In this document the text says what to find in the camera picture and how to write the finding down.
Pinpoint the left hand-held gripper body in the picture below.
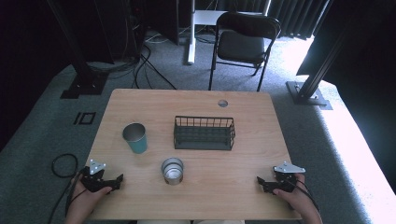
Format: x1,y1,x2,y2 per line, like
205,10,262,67
79,159,118,193

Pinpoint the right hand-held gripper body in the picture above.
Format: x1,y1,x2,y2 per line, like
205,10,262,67
273,161,306,193

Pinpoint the teal metal cup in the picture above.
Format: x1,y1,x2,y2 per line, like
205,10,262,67
121,122,149,155

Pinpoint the short silver metal cup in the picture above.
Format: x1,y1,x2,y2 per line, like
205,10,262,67
161,157,185,186

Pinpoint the black wire basket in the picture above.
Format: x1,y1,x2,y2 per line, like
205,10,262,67
173,116,236,151

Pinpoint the person's right hand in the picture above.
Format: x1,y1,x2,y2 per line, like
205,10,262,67
274,174,314,213

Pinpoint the person's left hand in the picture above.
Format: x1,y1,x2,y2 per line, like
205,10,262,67
69,180,113,216

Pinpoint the black metal stand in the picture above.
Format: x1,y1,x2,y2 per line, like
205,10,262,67
46,0,109,100
286,27,353,111

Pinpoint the black folding chair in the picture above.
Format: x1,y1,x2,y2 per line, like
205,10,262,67
208,11,282,92

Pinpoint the right hand-held gripper cable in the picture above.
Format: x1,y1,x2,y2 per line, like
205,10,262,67
290,178,320,213

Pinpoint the black looped floor cable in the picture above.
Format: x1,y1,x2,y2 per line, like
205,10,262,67
46,153,79,224

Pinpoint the bundle of black floor cables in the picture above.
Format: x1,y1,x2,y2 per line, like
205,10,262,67
87,29,178,91

